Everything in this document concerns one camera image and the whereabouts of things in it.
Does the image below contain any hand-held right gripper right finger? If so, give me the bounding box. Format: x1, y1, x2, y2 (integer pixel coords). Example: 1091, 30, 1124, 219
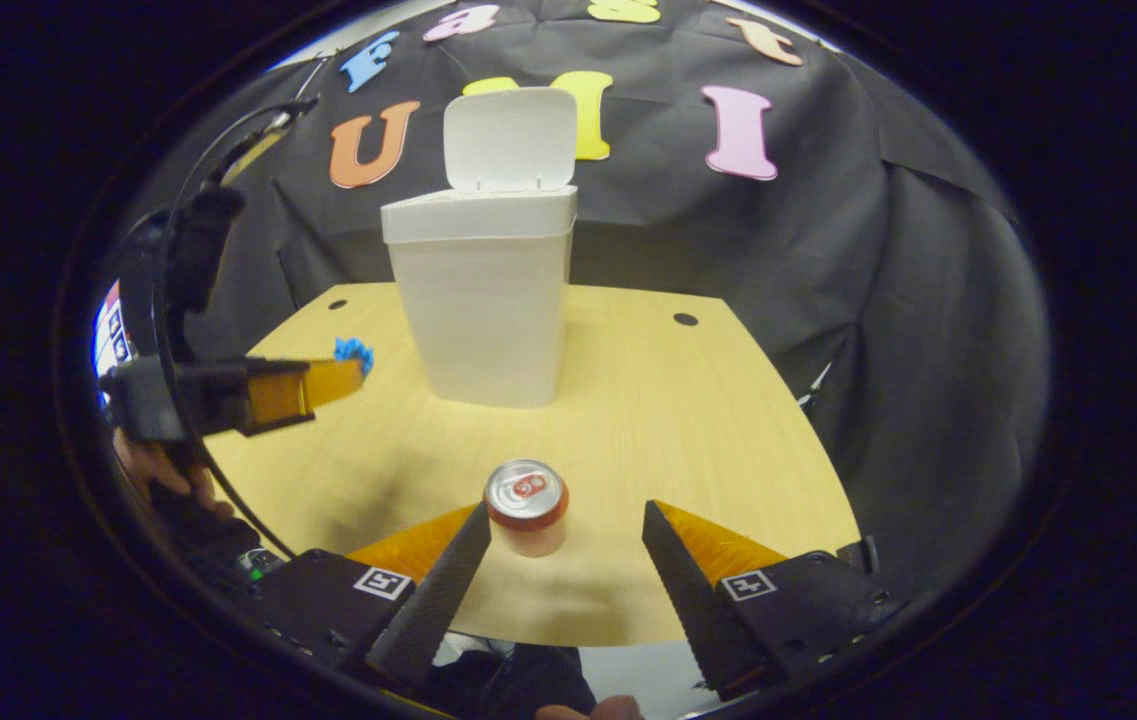
641, 500, 904, 703

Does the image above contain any computer monitor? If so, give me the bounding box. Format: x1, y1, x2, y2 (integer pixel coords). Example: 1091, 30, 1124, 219
91, 280, 137, 406

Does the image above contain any person's dark clothing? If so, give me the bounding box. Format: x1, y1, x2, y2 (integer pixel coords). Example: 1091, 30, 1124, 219
428, 640, 597, 720

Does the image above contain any wooden desktop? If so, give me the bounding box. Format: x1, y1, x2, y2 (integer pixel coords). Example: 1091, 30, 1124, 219
203, 282, 861, 648

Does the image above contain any white desktop garbage bin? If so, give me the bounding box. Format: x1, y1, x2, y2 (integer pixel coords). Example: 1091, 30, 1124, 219
380, 87, 579, 409

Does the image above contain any blue paper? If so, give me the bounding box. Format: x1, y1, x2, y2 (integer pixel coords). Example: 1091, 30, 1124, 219
333, 336, 376, 376

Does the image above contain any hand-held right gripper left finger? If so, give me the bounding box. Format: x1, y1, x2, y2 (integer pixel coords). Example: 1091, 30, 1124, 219
258, 500, 494, 696

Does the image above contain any red pop can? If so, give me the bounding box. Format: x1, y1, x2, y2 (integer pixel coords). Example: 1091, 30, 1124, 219
483, 458, 571, 559

